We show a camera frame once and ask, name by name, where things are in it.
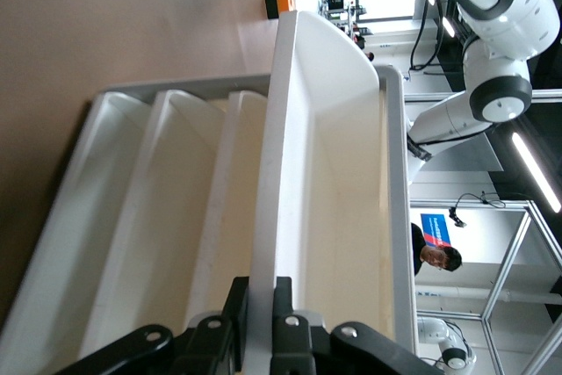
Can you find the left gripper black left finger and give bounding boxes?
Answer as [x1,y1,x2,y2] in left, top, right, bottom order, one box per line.
[56,276,250,375]

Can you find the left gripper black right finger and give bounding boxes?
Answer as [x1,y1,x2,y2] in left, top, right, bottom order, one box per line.
[270,277,444,375]

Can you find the white plastic drawer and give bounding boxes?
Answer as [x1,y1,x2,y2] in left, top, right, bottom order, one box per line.
[0,90,153,375]
[243,10,396,375]
[81,89,225,375]
[184,90,270,328]

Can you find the person in black shirt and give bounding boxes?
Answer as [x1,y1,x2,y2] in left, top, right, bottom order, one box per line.
[410,221,464,278]

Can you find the white ceiling pipe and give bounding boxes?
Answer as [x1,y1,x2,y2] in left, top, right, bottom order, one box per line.
[416,286,562,306]

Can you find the long ceiling light strip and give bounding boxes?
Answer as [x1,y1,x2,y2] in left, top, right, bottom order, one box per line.
[511,132,562,213]

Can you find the blue wall poster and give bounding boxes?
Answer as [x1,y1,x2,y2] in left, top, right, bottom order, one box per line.
[420,212,453,248]

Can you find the white drawer cabinet frame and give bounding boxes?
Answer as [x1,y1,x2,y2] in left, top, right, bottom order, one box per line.
[0,65,418,375]

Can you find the black gooseneck camera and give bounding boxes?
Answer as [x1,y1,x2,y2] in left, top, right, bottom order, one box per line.
[447,191,506,229]

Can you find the aluminium profile frame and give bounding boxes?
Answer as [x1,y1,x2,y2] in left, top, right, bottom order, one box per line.
[414,198,562,375]

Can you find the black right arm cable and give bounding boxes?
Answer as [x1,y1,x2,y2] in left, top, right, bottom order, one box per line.
[409,0,447,72]

